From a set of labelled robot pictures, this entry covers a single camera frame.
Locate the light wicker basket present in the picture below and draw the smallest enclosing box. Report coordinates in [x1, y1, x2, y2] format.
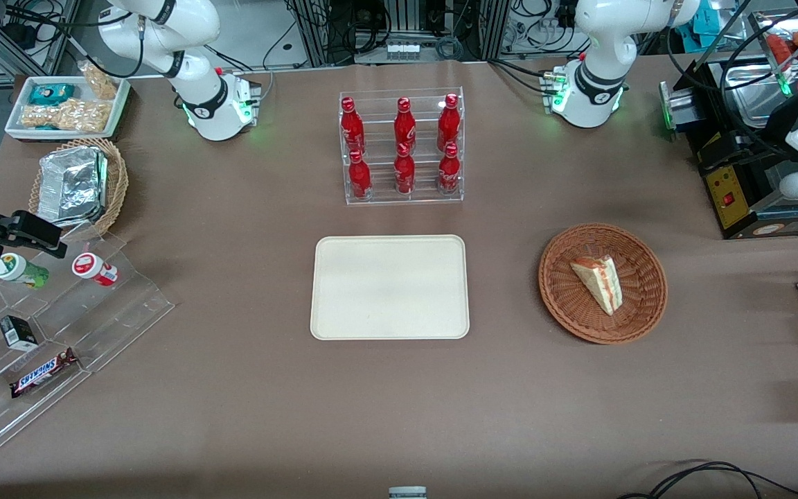
[28, 137, 130, 242]

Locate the teal snack packet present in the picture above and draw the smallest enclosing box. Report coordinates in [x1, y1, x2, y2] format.
[28, 83, 76, 106]

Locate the brown wicker basket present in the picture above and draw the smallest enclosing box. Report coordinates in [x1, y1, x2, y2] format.
[538, 222, 668, 345]

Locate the small clear peanut snack bag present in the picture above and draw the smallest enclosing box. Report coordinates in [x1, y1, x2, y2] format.
[78, 61, 120, 100]

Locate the clear acrylic bottle rack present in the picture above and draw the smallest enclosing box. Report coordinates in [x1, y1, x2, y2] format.
[339, 87, 465, 206]

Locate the white snack tray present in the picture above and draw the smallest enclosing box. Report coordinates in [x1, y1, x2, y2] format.
[4, 75, 132, 143]

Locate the black floor cable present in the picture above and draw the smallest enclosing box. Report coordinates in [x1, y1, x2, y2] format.
[617, 461, 798, 499]

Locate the cream rectangular tray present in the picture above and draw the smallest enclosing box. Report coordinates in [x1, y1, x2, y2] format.
[310, 235, 470, 341]

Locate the Snickers chocolate bar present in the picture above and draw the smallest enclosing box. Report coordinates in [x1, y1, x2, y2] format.
[10, 348, 79, 399]

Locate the red cola bottle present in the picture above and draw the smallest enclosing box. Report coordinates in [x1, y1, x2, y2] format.
[393, 143, 416, 195]
[393, 97, 418, 150]
[340, 97, 366, 156]
[348, 150, 373, 201]
[438, 143, 461, 195]
[437, 94, 461, 149]

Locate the clear acrylic step shelf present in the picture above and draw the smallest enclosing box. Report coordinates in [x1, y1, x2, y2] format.
[0, 232, 176, 469]

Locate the large clear peanut snack bag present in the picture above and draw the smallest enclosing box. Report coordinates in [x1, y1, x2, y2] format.
[19, 98, 112, 133]

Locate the small black carton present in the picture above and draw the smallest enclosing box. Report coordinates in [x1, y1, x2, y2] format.
[0, 315, 39, 351]

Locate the silver foil package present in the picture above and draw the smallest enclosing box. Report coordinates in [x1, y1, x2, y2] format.
[37, 146, 109, 227]

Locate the triangular sandwich with orange filling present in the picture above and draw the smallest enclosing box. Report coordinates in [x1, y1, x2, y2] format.
[570, 254, 623, 317]

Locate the black food warmer machine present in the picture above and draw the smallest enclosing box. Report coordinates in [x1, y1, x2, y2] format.
[659, 52, 798, 240]

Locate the teal box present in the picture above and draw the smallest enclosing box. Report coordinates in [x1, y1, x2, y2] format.
[690, 0, 736, 35]

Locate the red packaged snack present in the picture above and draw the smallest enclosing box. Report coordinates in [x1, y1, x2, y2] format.
[766, 31, 798, 68]

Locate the steel warmer pan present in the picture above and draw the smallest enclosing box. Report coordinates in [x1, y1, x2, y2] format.
[721, 62, 798, 130]

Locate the red capped drink bottle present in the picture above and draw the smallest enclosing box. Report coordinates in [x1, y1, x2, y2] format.
[71, 252, 120, 287]

